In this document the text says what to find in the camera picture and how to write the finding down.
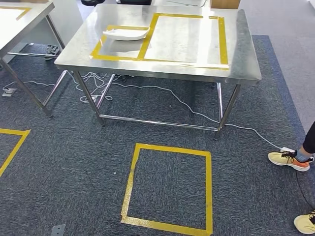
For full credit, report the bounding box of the white plastic body part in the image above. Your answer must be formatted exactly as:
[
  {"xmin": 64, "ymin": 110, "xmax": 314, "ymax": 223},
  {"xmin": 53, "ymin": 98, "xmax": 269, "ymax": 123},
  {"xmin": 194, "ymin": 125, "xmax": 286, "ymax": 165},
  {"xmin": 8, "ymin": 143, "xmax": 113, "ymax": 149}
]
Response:
[{"xmin": 102, "ymin": 26, "xmax": 150, "ymax": 42}]

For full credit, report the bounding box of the steel workbench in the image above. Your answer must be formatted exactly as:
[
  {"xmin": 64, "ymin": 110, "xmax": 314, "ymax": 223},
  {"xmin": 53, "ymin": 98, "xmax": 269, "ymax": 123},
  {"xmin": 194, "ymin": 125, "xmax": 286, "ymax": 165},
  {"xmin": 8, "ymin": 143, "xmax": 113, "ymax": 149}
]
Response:
[{"xmin": 54, "ymin": 3, "xmax": 262, "ymax": 141}]

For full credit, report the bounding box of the yellow workbench tape outline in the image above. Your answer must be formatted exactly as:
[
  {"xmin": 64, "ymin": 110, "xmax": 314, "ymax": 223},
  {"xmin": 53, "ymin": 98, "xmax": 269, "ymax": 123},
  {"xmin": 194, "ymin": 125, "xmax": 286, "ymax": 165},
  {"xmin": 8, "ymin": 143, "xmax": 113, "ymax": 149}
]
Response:
[{"xmin": 90, "ymin": 12, "xmax": 230, "ymax": 71}]

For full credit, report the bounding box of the yellow floor tape square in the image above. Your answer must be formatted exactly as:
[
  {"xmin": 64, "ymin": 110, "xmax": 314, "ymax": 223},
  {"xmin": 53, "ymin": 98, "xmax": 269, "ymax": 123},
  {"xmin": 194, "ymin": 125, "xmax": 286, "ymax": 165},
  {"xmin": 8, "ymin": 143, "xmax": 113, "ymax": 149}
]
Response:
[
  {"xmin": 120, "ymin": 143, "xmax": 214, "ymax": 236},
  {"xmin": 0, "ymin": 128, "xmax": 31, "ymax": 179}
]

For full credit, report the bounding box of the white office desk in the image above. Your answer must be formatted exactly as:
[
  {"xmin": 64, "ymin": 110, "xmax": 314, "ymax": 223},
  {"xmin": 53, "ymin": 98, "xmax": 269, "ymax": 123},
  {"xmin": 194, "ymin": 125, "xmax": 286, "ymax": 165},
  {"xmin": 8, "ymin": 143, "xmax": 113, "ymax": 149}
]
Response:
[{"xmin": 151, "ymin": 0, "xmax": 212, "ymax": 8}]

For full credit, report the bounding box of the brown cardboard box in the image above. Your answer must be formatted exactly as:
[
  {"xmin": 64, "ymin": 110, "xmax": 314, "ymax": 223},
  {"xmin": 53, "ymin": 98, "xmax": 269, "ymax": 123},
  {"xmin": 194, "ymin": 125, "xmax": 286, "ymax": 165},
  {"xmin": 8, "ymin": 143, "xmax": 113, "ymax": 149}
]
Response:
[{"xmin": 209, "ymin": 0, "xmax": 241, "ymax": 10}]

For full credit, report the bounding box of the black floor object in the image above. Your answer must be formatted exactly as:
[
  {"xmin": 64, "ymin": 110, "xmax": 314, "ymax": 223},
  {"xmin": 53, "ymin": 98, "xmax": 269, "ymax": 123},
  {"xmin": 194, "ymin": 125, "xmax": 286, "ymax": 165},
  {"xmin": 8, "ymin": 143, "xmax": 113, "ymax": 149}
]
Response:
[{"xmin": 45, "ymin": 44, "xmax": 61, "ymax": 61}]

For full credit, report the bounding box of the person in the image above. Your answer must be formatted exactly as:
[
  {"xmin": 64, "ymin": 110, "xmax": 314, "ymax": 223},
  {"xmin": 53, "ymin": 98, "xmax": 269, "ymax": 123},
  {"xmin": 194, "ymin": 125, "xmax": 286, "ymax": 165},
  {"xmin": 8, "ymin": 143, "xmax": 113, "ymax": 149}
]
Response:
[{"xmin": 267, "ymin": 120, "xmax": 315, "ymax": 235}]

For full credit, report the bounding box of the steel table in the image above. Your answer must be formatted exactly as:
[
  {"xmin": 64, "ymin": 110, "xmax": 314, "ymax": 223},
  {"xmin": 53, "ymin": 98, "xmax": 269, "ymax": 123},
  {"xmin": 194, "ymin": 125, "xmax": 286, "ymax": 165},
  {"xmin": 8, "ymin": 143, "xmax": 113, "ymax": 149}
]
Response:
[{"xmin": 0, "ymin": 0, "xmax": 67, "ymax": 118}]

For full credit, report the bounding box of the white cable tangle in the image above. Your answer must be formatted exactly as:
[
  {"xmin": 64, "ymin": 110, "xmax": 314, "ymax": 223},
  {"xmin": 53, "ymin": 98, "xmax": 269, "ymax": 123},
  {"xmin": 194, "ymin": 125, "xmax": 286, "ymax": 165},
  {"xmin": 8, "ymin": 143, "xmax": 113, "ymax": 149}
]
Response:
[{"xmin": 67, "ymin": 71, "xmax": 116, "ymax": 104}]

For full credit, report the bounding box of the long white floor cable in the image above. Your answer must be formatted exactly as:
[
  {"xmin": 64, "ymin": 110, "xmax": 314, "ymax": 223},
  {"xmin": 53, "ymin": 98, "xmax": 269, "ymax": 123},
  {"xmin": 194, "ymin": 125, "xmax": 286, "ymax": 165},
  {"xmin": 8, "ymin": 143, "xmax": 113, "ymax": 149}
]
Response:
[{"xmin": 112, "ymin": 81, "xmax": 283, "ymax": 151}]

